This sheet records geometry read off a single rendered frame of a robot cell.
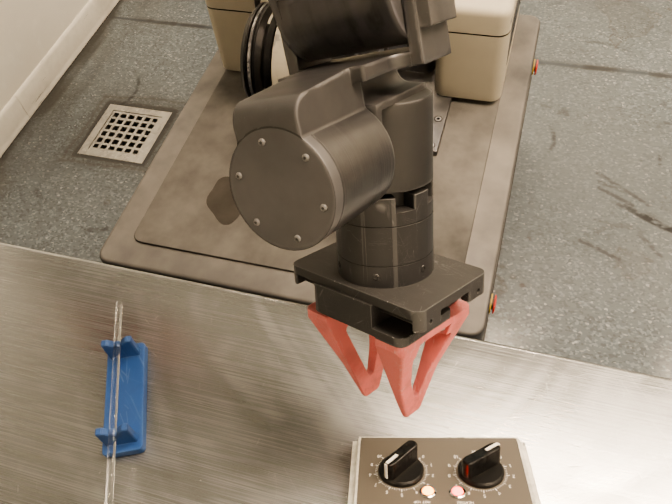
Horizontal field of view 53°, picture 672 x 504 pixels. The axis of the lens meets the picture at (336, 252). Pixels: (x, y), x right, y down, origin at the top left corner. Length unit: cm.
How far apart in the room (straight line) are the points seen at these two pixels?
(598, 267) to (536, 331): 22
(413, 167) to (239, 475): 31
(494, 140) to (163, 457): 91
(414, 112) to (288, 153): 9
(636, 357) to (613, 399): 91
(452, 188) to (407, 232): 84
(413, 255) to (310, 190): 11
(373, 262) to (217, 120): 104
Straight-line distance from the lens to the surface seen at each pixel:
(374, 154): 31
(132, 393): 61
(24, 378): 68
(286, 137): 29
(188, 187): 128
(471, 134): 130
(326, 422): 57
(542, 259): 159
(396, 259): 37
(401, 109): 35
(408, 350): 38
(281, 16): 36
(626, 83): 203
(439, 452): 52
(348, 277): 39
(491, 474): 50
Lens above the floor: 128
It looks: 54 degrees down
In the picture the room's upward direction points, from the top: 9 degrees counter-clockwise
